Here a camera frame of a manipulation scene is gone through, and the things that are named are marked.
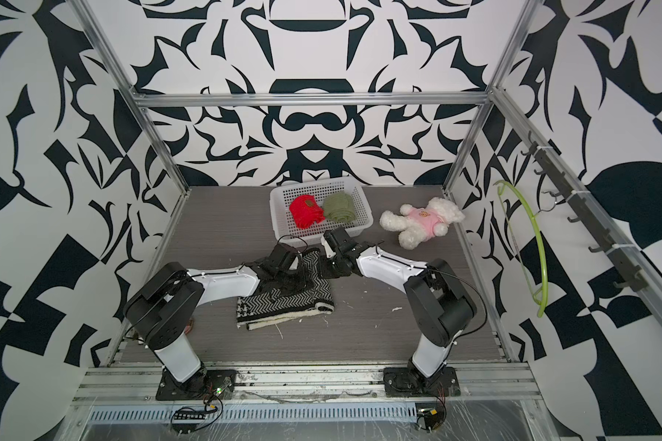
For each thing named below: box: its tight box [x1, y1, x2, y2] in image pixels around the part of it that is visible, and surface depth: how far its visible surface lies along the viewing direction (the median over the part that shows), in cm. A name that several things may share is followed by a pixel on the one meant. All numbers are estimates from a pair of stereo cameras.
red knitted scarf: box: [288, 193, 326, 229], surface depth 108 cm
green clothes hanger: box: [493, 180, 548, 318], surface depth 66 cm
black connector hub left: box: [173, 411, 206, 420], surface depth 74 cm
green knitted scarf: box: [323, 191, 357, 224], surface depth 108 cm
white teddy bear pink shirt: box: [379, 196, 466, 250], surface depth 101 cm
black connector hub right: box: [416, 407, 447, 432], surface depth 73 cm
